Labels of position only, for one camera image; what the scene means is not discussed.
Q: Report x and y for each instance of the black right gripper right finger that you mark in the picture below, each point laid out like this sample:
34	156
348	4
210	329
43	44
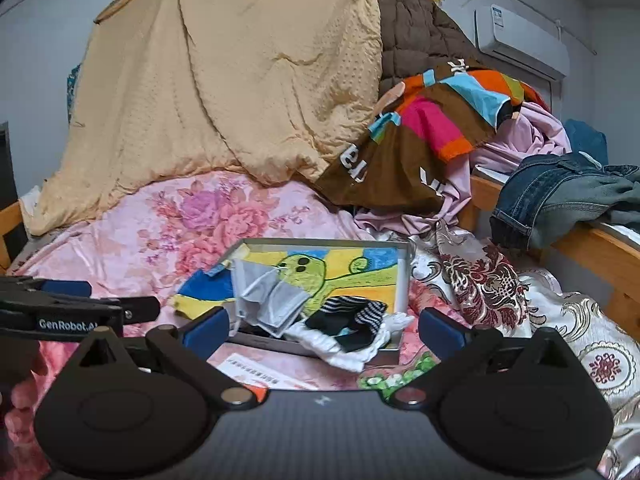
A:
460	350

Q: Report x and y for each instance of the finger of the black left gripper seen sideways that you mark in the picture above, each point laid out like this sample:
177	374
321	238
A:
138	310

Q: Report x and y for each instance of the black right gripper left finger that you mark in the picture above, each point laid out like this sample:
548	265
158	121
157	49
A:
183	353

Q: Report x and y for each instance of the grey face mask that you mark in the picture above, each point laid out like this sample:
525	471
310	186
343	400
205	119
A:
264	299

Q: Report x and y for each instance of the white quilted baby cloth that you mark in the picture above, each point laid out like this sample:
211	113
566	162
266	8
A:
350	352

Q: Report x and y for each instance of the black white striped sock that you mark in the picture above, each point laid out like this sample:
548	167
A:
352	321

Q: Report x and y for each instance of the person's left hand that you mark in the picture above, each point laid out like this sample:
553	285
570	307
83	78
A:
21	363

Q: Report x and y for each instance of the pink floral bedsheet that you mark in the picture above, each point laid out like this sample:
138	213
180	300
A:
152	241

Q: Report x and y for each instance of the orange white medicine box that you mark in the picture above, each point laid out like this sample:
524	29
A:
260	379

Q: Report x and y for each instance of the grey shallow cardboard box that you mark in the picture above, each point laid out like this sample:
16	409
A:
328	268

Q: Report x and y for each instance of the glass jar of green stars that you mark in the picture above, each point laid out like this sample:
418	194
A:
387	379

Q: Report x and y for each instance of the cream maroon brocade cloth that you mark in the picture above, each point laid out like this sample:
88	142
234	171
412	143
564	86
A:
472	282

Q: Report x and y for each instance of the blue denim jeans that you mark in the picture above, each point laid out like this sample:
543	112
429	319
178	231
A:
548	194

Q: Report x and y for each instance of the pale pink garment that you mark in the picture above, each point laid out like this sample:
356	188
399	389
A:
534	131

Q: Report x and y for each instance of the brown multicolour striped garment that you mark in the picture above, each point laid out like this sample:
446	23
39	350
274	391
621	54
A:
401	162

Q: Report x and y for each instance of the tan yellow quilt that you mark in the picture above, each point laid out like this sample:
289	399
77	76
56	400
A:
170	88

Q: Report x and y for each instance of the brown quilted blanket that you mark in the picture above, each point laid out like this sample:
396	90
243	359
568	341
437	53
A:
418	35

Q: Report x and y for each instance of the wooden bed frame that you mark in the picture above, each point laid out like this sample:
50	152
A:
609	253

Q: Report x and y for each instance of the white wall air conditioner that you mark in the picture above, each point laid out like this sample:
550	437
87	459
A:
505	35

